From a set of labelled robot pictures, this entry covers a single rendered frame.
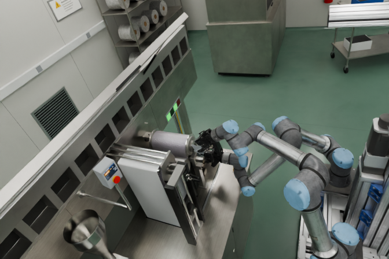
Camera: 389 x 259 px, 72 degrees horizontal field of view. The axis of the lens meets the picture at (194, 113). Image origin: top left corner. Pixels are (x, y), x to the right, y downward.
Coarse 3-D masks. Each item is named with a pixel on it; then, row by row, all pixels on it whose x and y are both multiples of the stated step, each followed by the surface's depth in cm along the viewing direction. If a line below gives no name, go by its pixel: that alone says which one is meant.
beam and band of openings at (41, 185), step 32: (160, 64) 186; (128, 96) 157; (96, 128) 136; (64, 160) 120; (96, 160) 140; (32, 192) 107; (64, 192) 127; (0, 224) 97; (32, 224) 116; (0, 256) 105
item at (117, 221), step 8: (128, 184) 165; (128, 192) 166; (120, 200) 160; (128, 200) 166; (136, 200) 175; (112, 208) 153; (120, 208) 160; (136, 208) 176; (112, 216) 154; (120, 216) 161; (128, 216) 168; (112, 224) 155; (120, 224) 162; (128, 224) 169; (112, 232) 156; (120, 232) 163; (112, 240) 156; (112, 248) 157; (88, 256) 139; (96, 256) 145
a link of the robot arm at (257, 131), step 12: (252, 132) 142; (264, 132) 140; (264, 144) 138; (276, 144) 132; (288, 144) 131; (288, 156) 127; (300, 156) 123; (312, 156) 121; (300, 168) 122; (324, 168) 115
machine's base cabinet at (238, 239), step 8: (240, 200) 186; (248, 200) 215; (240, 208) 189; (248, 208) 218; (240, 216) 192; (248, 216) 222; (240, 224) 195; (248, 224) 226; (232, 232) 173; (240, 232) 197; (248, 232) 231; (232, 240) 176; (240, 240) 200; (232, 248) 178; (240, 248) 203; (224, 256) 160; (232, 256) 180; (240, 256) 206
